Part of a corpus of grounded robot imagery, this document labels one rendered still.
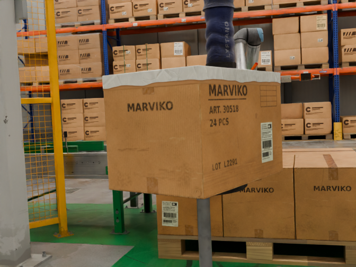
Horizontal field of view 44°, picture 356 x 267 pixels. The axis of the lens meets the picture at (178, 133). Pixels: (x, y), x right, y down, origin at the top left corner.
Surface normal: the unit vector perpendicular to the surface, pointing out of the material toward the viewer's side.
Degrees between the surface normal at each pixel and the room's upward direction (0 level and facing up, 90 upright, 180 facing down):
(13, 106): 91
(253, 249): 90
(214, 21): 75
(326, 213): 90
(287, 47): 92
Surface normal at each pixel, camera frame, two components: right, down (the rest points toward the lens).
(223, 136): 0.81, 0.00
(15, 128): 0.96, -0.03
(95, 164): -0.27, 0.07
